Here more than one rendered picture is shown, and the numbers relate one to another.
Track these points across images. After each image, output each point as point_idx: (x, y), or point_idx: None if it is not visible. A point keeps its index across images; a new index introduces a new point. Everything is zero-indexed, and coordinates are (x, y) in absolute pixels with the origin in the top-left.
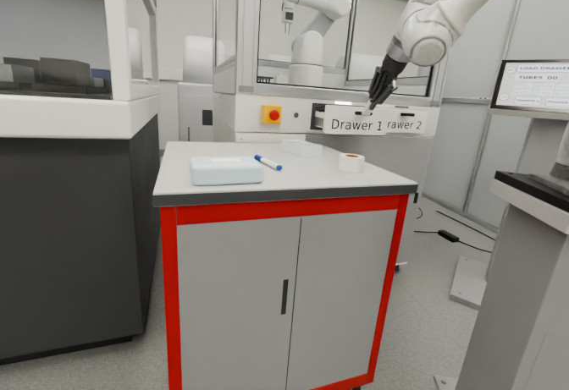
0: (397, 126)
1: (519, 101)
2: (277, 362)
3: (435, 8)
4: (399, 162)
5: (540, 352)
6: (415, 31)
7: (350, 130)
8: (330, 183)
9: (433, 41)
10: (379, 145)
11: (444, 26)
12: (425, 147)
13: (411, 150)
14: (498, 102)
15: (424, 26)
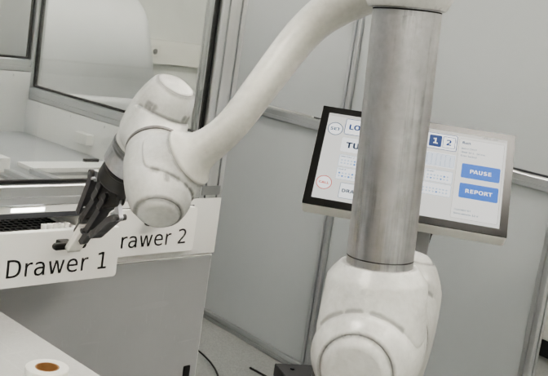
0: (140, 243)
1: (345, 194)
2: None
3: (166, 148)
4: (148, 310)
5: None
6: (139, 181)
7: (43, 276)
8: None
9: (163, 203)
10: (106, 282)
11: (179, 179)
12: (197, 275)
13: (171, 283)
14: (315, 192)
15: (151, 178)
